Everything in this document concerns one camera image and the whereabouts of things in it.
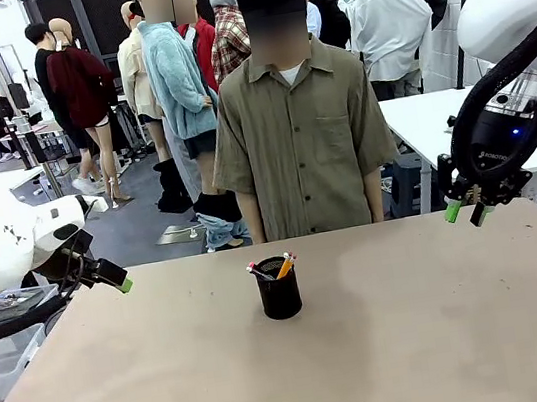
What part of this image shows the white power strip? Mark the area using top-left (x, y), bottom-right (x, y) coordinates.
top-left (152, 219), bottom-right (208, 248)

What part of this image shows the clear plastic bin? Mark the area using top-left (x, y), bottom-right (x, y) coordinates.
top-left (0, 281), bottom-right (78, 402)

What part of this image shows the mannequin in maroon hoodie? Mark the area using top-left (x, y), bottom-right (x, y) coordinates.
top-left (39, 9), bottom-right (136, 218)

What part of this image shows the black mesh pen holder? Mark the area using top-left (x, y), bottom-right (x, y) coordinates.
top-left (252, 253), bottom-right (306, 324)

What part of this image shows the mannequin in light blue fleece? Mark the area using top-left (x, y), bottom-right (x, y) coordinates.
top-left (131, 0), bottom-right (257, 258)

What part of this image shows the grey flat tray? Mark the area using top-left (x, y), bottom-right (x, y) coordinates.
top-left (0, 286), bottom-right (50, 324)

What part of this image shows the man in black t-shirt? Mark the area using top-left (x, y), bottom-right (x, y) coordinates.
top-left (23, 15), bottom-right (107, 202)

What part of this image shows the white table with grey legs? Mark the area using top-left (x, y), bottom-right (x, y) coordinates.
top-left (6, 164), bottom-right (48, 194)

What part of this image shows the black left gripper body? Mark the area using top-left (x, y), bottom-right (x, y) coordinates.
top-left (30, 227), bottom-right (105, 297)

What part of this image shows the black pen with pink cap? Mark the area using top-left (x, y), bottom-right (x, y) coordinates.
top-left (245, 258), bottom-right (275, 285)

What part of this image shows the mannequin in dark coat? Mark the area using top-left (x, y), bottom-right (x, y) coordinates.
top-left (303, 0), bottom-right (356, 55)

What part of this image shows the yellow pencil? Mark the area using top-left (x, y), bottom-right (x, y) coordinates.
top-left (272, 252), bottom-right (297, 281)

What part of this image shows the mannequin in cream jacket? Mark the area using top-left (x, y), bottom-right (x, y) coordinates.
top-left (109, 0), bottom-right (181, 217)

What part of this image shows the large white table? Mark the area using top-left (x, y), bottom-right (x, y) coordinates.
top-left (376, 75), bottom-right (537, 223)

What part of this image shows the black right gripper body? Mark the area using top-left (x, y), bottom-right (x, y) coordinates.
top-left (429, 94), bottom-right (537, 211)

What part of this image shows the person in olive shirt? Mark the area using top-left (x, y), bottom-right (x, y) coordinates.
top-left (184, 0), bottom-right (411, 249)

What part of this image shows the mannequin in red jacket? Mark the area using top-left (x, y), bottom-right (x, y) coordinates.
top-left (171, 0), bottom-right (227, 98)

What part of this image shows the person's left forearm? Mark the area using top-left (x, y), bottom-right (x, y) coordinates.
top-left (360, 167), bottom-right (390, 225)

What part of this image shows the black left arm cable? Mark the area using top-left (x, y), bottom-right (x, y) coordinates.
top-left (0, 246), bottom-right (94, 342)

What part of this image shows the mannequin in plaid shirt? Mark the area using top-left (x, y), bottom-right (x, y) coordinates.
top-left (201, 0), bottom-right (258, 92)

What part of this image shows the mannequin in white shirt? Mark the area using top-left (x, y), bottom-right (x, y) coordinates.
top-left (344, 0), bottom-right (445, 105)

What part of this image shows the person's right forearm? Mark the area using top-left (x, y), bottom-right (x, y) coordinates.
top-left (235, 187), bottom-right (269, 246)

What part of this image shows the silver metal pole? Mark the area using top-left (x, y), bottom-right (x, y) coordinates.
top-left (0, 0), bottom-right (68, 210)

